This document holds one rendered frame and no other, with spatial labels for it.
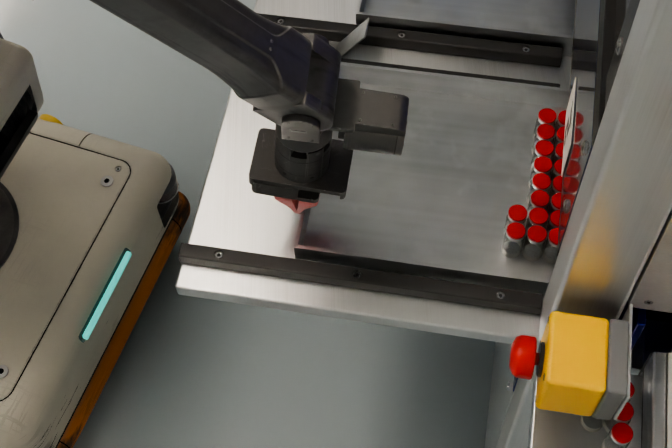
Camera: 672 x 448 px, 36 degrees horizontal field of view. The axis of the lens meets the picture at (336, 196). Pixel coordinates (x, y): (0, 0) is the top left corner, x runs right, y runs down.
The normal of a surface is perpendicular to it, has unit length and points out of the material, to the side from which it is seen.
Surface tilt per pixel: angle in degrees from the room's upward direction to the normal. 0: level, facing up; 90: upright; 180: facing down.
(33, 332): 0
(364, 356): 0
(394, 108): 19
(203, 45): 104
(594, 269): 90
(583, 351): 0
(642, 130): 90
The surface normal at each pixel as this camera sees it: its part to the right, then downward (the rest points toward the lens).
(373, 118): 0.11, -0.25
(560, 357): -0.04, -0.52
